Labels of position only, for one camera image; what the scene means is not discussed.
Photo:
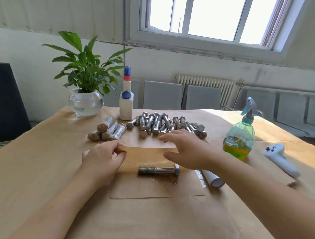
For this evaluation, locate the person's left hand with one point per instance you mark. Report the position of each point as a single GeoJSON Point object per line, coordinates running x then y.
{"type": "Point", "coordinates": [101, 160]}

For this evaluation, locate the person's right hand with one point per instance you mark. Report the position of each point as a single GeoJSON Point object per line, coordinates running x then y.
{"type": "Point", "coordinates": [189, 150]}

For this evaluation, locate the clear cling film sheet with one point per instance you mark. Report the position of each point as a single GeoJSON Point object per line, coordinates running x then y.
{"type": "Point", "coordinates": [199, 176]}

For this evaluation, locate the pile of steel bolts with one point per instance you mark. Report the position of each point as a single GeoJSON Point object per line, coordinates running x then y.
{"type": "Point", "coordinates": [165, 124]}

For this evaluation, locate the white cling film roll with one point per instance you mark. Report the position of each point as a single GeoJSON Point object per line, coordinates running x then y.
{"type": "Point", "coordinates": [212, 178]}

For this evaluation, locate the grey hex bolt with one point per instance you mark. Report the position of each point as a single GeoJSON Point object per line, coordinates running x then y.
{"type": "Point", "coordinates": [157, 170]}

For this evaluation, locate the green spray bottle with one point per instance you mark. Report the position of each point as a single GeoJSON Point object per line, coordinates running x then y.
{"type": "Point", "coordinates": [238, 140]}

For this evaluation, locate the stack of brown paper sheets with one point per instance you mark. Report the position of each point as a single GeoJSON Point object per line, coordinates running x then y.
{"type": "Point", "coordinates": [275, 157]}

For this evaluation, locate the person's left forearm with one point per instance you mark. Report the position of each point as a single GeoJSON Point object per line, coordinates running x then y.
{"type": "Point", "coordinates": [47, 214]}

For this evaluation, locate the person's right forearm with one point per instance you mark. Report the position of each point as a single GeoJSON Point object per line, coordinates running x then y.
{"type": "Point", "coordinates": [266, 194]}

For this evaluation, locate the grey chair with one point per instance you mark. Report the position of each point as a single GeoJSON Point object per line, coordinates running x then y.
{"type": "Point", "coordinates": [295, 111]}
{"type": "Point", "coordinates": [203, 97]}
{"type": "Point", "coordinates": [135, 93]}
{"type": "Point", "coordinates": [163, 95]}
{"type": "Point", "coordinates": [261, 103]}

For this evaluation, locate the round glass vase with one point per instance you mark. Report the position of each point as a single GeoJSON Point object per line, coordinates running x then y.
{"type": "Point", "coordinates": [85, 103]}

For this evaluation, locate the large brown paper table cover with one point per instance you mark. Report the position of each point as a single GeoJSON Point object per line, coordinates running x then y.
{"type": "Point", "coordinates": [39, 167]}

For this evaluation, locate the white glue bottle blue cap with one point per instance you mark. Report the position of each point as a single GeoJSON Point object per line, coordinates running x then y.
{"type": "Point", "coordinates": [126, 103]}

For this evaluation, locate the white radiator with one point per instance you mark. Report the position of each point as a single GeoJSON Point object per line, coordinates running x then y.
{"type": "Point", "coordinates": [204, 83]}

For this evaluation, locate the white handheld controller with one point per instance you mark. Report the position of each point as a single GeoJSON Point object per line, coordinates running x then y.
{"type": "Point", "coordinates": [280, 157]}

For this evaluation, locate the green leafy plant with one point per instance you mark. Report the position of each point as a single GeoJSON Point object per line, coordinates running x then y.
{"type": "Point", "coordinates": [86, 61]}

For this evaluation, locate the black trash bin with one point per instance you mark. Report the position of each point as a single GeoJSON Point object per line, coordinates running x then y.
{"type": "Point", "coordinates": [12, 103]}

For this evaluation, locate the white framed window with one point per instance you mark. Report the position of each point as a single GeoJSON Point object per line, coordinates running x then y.
{"type": "Point", "coordinates": [216, 22]}

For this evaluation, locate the white vertical blind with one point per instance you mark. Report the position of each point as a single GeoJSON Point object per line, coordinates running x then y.
{"type": "Point", "coordinates": [54, 17]}

